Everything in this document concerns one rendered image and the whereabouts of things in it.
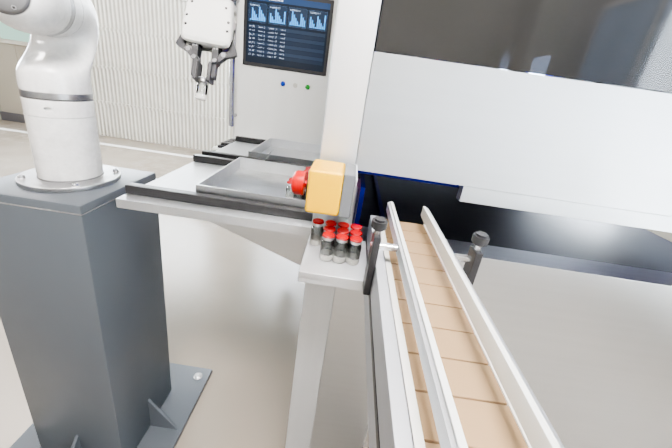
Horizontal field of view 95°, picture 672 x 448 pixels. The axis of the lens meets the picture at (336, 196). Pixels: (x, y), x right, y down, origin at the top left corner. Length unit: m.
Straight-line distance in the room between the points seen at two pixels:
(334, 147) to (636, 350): 0.76
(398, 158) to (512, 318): 0.42
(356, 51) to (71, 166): 0.66
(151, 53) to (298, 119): 3.52
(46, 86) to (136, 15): 4.18
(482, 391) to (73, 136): 0.85
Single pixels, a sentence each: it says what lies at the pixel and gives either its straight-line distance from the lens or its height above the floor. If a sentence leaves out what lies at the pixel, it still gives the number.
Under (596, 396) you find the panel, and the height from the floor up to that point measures 0.57.
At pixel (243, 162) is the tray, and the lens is 0.94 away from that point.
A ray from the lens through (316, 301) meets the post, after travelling 0.69.
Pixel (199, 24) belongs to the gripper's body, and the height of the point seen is 1.23.
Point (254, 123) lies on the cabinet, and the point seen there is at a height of 0.90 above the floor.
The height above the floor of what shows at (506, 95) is 1.17.
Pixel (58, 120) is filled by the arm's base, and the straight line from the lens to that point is 0.87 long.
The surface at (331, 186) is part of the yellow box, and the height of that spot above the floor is 1.01.
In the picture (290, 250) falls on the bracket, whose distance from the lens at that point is 0.75.
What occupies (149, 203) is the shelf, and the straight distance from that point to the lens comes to 0.72.
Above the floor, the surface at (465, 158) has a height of 1.06.
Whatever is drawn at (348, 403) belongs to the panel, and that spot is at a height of 0.43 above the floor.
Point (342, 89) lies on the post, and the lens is 0.54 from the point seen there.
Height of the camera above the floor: 1.16
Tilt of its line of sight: 20 degrees down
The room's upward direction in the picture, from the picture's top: 8 degrees clockwise
